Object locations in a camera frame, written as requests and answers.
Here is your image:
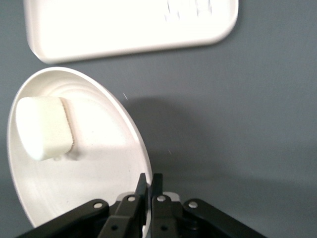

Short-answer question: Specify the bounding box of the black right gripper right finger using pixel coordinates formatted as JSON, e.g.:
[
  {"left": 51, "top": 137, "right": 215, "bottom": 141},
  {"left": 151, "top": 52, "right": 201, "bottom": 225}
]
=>
[{"left": 150, "top": 173, "right": 268, "bottom": 238}]

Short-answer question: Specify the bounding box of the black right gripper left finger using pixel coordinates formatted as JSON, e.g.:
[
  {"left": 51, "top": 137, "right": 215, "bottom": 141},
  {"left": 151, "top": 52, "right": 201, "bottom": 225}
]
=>
[{"left": 14, "top": 173, "right": 149, "bottom": 238}]

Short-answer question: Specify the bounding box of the small white bun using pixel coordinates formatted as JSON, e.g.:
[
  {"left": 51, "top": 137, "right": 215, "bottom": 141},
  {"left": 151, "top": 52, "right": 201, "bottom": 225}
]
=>
[{"left": 15, "top": 96, "right": 76, "bottom": 162}]

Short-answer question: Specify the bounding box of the cream rectangular tray rabbit print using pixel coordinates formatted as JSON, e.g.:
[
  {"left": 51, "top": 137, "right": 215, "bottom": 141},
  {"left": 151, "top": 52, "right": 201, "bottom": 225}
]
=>
[{"left": 23, "top": 0, "right": 240, "bottom": 65}]

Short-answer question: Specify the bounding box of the round cream plate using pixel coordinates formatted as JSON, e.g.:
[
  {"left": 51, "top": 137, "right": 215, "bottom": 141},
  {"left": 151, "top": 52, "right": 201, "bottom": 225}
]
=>
[{"left": 6, "top": 66, "right": 153, "bottom": 238}]

